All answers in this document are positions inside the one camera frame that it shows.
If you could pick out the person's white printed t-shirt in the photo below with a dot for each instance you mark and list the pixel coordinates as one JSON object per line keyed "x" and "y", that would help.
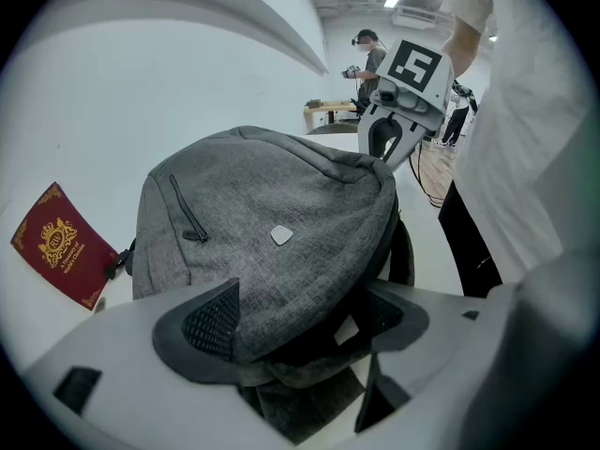
{"x": 525, "y": 134}

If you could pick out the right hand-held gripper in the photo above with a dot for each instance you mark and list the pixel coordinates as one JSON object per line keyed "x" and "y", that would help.
{"x": 412, "y": 70}

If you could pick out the person's right forearm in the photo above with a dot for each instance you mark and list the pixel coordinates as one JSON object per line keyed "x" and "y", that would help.
{"x": 464, "y": 47}

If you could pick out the white air conditioner unit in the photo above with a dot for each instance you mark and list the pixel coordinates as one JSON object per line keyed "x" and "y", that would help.
{"x": 417, "y": 17}

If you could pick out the grey fabric backpack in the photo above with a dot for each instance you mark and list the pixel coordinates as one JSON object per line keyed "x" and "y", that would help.
{"x": 272, "y": 214}

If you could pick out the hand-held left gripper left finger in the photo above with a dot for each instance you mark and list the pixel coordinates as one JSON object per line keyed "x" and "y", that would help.
{"x": 140, "y": 392}

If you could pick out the light wooden table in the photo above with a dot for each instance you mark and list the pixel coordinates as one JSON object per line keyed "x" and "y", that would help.
{"x": 328, "y": 107}

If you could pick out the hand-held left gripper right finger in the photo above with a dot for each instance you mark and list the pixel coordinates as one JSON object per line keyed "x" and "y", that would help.
{"x": 431, "y": 359}

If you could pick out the dark red book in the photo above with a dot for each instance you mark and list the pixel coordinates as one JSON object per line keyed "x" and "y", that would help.
{"x": 58, "y": 246}

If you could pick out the round wooden chair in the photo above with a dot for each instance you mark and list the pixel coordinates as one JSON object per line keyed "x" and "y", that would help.
{"x": 333, "y": 128}

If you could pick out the person's black trousers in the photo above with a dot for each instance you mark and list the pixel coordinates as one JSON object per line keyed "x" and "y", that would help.
{"x": 469, "y": 242}

